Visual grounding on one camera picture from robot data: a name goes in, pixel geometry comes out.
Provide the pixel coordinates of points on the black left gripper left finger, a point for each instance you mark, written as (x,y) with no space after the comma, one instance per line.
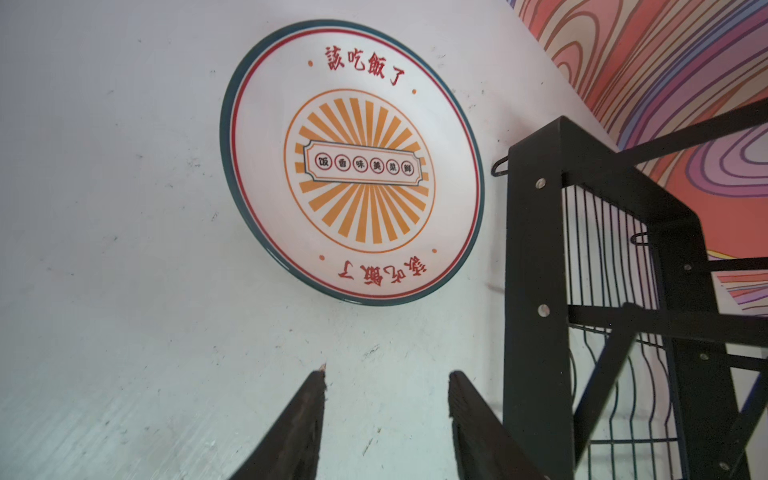
(291,447)

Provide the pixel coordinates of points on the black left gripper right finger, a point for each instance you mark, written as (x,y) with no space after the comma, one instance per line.
(483,448)

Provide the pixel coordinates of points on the black metal dish rack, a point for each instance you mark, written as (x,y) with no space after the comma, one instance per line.
(616,355)

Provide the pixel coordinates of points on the large orange sunburst plate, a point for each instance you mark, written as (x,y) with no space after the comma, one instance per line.
(351,162)

